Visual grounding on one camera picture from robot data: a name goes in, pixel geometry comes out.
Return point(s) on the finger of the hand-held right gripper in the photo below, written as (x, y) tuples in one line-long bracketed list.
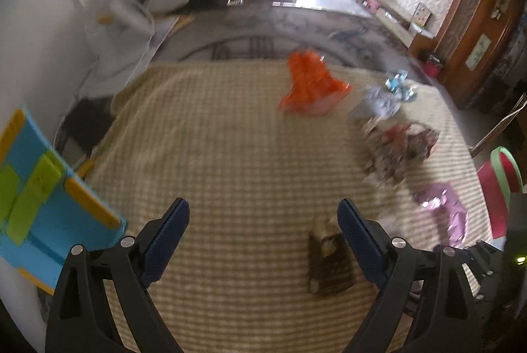
[(483, 258)]

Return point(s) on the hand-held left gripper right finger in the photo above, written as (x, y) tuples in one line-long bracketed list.
[(362, 242)]

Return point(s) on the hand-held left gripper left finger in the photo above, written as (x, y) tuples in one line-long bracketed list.
[(166, 242)]

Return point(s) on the brown snack packet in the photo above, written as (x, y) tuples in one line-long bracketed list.
[(329, 266)]

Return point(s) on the pink plastic wrapper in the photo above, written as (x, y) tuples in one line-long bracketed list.
[(448, 209)]

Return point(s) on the red basin green rim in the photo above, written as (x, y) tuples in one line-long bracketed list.
[(498, 188)]

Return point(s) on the grey wrapper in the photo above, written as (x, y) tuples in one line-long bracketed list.
[(376, 106)]

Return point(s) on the silver blue snack wrapper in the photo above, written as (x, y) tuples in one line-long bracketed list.
[(397, 83)]

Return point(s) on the orange plastic wrapper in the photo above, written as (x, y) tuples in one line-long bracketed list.
[(308, 85)]

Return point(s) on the yellow striped blanket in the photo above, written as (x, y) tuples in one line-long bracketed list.
[(247, 155)]

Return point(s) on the wooden chair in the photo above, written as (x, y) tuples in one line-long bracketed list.
[(494, 130)]

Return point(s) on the red waste bin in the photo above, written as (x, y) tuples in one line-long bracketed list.
[(433, 68)]

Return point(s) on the grey patterned blanket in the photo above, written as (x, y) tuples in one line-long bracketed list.
[(296, 28)]

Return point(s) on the television cabinet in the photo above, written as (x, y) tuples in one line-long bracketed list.
[(391, 15)]

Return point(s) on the white fan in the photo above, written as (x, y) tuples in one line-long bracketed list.
[(123, 13)]

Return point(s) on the framed picture on cabinet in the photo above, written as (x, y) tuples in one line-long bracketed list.
[(421, 14)]

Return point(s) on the short wall scroll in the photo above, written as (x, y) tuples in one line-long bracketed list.
[(479, 51)]

